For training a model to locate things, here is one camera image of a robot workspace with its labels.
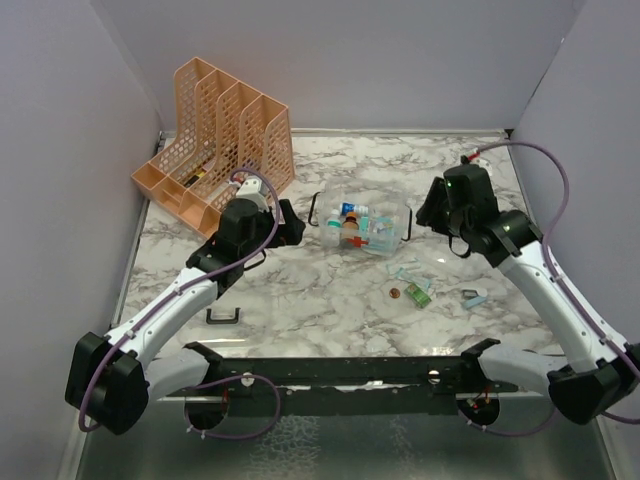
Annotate clear teal blister packs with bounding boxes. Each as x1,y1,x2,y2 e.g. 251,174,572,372
359,216,397,255

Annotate brown bottle orange cap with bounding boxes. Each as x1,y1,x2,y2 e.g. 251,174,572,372
342,212,359,238

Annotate blue labelled small bottle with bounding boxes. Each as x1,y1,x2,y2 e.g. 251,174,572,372
340,202,369,217

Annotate clear teal sachet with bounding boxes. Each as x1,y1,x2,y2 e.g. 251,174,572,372
385,258,431,291

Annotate clear plastic medicine box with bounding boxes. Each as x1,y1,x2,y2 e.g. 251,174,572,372
307,177,413,257

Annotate green small medicine box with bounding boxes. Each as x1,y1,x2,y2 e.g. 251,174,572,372
404,283,431,308

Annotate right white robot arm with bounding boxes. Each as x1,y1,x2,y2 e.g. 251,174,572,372
416,164,639,425

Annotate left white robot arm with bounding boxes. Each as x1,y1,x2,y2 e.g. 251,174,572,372
65,199,305,435

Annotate light blue clip item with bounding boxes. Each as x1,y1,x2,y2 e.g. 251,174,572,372
462,288,488,309

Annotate peach plastic file organizer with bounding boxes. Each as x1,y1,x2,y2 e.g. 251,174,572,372
132,57,294,238

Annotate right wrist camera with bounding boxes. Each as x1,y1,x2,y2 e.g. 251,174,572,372
460,151,493,176

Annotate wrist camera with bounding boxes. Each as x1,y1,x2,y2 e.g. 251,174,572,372
460,151,493,176
232,176,269,211

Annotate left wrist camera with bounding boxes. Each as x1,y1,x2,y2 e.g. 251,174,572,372
232,176,269,211

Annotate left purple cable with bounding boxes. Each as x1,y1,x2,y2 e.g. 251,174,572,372
78,167,282,441

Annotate purple cable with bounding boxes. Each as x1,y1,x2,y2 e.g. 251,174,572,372
462,140,640,439
78,167,282,441

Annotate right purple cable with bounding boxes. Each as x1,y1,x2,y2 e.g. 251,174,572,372
462,140,640,439

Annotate black box lid handle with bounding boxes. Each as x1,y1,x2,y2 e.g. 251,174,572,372
205,307,241,325

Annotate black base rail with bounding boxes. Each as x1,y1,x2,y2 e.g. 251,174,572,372
175,342,518,417

